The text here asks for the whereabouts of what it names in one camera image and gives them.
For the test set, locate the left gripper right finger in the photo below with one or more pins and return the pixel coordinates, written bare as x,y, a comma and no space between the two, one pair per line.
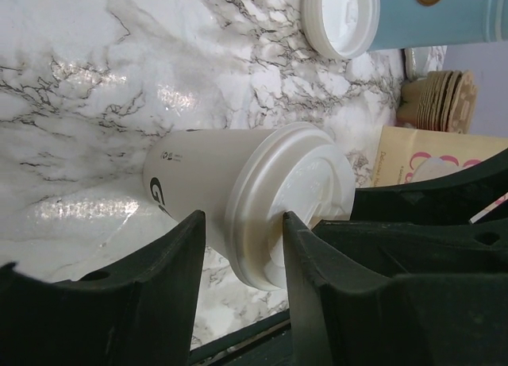
373,293

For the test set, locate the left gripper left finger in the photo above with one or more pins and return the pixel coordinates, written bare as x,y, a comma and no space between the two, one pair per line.
139,310

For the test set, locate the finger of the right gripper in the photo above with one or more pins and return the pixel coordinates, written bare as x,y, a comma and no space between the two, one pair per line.
448,200

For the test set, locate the brown pink paper bag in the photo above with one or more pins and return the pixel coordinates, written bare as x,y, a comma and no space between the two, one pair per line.
414,155

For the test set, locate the white plastic cup lid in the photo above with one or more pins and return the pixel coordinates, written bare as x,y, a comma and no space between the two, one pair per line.
298,168

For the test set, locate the white paper coffee cup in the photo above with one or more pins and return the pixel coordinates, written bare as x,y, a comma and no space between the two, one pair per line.
196,170

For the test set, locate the stack of cardboard carriers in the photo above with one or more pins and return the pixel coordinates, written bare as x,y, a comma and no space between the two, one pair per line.
444,101

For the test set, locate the light blue utensil cup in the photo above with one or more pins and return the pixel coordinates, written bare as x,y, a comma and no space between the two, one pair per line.
422,23

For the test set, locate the white lid stack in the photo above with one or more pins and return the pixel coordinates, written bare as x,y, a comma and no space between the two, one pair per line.
340,29

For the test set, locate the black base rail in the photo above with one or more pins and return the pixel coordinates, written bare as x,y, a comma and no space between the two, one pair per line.
232,342

